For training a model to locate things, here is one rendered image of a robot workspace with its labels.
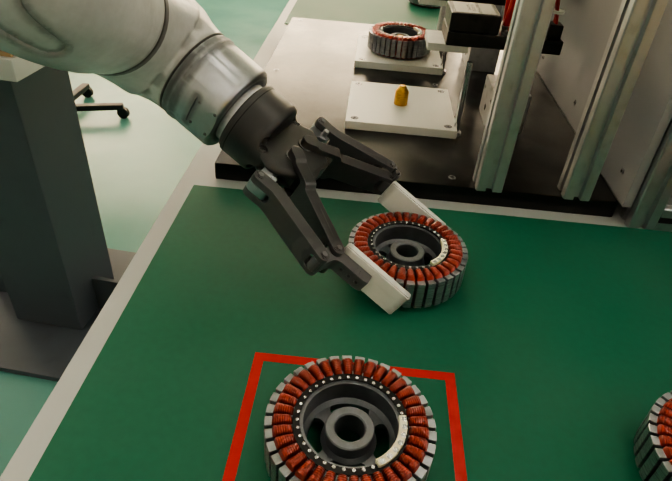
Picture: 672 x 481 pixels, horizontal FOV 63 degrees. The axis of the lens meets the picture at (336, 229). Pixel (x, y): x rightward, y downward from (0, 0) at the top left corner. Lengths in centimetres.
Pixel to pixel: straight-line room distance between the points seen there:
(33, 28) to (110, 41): 6
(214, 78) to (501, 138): 31
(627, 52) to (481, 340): 31
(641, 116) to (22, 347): 140
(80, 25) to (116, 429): 27
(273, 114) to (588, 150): 34
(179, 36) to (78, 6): 14
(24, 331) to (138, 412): 121
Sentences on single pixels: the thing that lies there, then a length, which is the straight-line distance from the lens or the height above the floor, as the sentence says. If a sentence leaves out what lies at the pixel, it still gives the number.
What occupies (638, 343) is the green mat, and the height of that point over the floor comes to 75.
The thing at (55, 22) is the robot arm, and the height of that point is 99.
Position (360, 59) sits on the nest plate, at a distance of 98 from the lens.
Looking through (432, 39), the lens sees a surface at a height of 88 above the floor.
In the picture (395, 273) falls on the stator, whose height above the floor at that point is 79.
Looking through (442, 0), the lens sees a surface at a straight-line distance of 100.
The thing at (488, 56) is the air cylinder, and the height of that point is 80.
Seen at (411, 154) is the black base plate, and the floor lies 77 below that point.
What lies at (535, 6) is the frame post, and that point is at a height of 97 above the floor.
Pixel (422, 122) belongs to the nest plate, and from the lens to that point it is 77.
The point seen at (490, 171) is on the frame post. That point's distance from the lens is 65.
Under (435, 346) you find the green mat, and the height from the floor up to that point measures 75.
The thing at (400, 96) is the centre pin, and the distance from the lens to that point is 81.
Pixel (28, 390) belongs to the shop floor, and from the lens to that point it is 151.
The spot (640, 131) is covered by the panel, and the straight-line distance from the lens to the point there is 70.
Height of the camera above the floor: 109
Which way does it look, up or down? 36 degrees down
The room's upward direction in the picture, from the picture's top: 5 degrees clockwise
